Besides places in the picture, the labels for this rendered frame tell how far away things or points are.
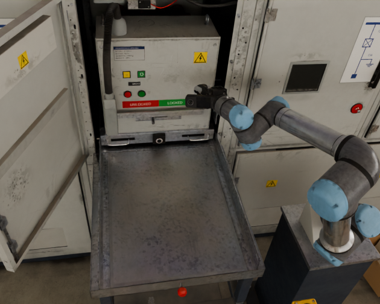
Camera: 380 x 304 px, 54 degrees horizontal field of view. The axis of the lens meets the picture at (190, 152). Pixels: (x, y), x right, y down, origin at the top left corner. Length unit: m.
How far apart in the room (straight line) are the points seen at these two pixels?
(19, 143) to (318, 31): 1.18
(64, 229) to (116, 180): 0.64
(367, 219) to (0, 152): 1.25
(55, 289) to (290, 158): 1.51
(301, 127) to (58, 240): 1.54
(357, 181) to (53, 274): 1.83
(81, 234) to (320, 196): 1.50
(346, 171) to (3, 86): 0.97
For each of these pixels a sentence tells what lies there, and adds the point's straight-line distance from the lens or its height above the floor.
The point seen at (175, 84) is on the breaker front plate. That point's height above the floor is 1.18.
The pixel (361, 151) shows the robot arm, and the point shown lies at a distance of 1.13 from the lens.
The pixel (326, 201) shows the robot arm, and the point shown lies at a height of 1.30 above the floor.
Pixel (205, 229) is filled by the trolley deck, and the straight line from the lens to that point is 1.49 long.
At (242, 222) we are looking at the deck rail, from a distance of 1.51.
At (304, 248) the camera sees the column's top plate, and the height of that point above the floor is 0.75.
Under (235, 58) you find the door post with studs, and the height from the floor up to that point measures 1.32.
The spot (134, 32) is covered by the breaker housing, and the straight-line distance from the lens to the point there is 1.56.
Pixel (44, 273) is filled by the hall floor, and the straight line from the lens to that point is 2.44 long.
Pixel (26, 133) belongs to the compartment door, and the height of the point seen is 1.24.
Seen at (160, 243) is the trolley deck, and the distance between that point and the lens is 1.44.
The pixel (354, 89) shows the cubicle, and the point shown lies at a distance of 1.89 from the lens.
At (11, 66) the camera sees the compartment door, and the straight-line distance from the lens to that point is 1.18.
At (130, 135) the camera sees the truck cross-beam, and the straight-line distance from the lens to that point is 1.76.
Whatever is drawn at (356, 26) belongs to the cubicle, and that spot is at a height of 1.46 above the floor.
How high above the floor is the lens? 2.05
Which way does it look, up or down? 42 degrees down
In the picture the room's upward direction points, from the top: 5 degrees clockwise
